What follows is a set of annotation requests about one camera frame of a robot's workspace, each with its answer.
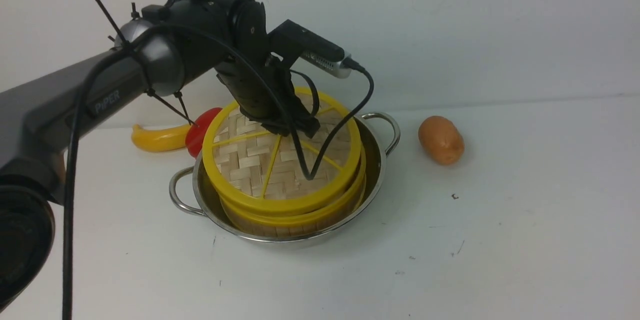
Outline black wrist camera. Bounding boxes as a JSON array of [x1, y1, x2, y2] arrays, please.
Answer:
[[268, 20, 352, 80]]

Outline brown potato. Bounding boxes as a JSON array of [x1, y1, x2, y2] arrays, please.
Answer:
[[418, 116, 466, 166]]

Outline stainless steel pot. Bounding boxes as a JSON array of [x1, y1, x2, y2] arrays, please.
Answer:
[[168, 112, 402, 247]]

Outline black camera cable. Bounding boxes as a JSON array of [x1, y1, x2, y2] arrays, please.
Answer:
[[280, 57, 375, 181]]

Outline red bell pepper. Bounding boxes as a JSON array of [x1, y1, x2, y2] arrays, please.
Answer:
[[185, 107, 222, 158]]

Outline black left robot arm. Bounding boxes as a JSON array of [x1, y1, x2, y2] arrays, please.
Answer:
[[1, 0, 320, 309]]

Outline yellow banana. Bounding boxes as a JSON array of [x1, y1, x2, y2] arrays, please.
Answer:
[[131, 124, 192, 153]]

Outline woven bamboo steamer lid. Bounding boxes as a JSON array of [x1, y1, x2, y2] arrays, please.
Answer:
[[201, 93, 362, 216]]

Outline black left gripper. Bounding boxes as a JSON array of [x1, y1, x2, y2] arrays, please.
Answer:
[[215, 57, 320, 138]]

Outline yellow rimmed bamboo steamer basket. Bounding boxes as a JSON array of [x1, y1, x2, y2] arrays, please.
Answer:
[[219, 150, 367, 238]]

